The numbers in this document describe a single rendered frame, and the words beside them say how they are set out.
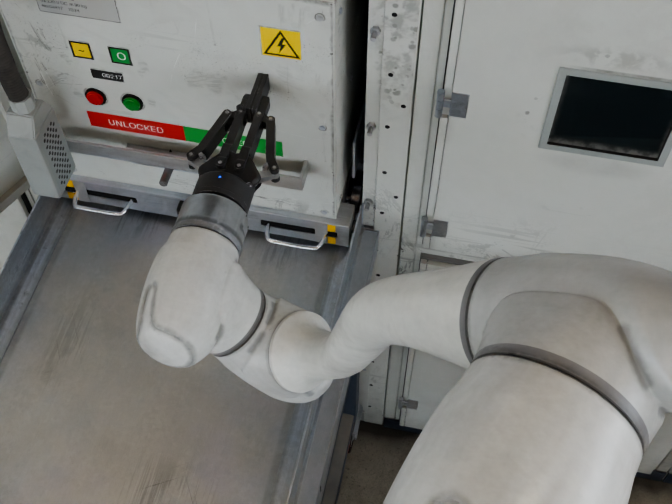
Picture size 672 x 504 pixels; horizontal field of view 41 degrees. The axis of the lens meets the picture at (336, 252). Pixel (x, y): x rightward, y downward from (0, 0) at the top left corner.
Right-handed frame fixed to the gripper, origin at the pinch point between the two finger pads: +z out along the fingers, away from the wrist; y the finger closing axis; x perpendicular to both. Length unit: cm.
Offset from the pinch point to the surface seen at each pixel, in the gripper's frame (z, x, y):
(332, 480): -15, -106, 13
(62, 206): 1, -38, -40
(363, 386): 8, -102, 16
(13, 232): 6, -58, -59
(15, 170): 6, -36, -51
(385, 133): 8.2, -12.5, 17.2
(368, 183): 8.6, -26.0, 14.8
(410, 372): 6, -87, 26
